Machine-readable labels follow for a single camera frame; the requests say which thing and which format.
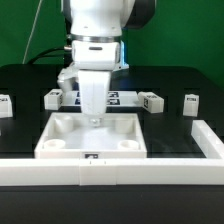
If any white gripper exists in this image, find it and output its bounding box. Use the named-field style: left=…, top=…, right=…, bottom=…
left=72, top=40, right=120, bottom=115

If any thin white cable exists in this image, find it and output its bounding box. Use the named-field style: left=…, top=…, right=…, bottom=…
left=22, top=0, right=44, bottom=65

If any white obstacle fence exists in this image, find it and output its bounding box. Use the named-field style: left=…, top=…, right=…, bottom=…
left=0, top=120, right=224, bottom=186

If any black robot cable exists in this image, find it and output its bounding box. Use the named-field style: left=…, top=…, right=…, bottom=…
left=27, top=46, right=74, bottom=66

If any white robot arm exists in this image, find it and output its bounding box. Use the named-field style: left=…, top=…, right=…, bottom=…
left=62, top=0, right=157, bottom=118

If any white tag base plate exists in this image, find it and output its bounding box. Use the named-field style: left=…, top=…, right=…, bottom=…
left=62, top=91, right=140, bottom=107

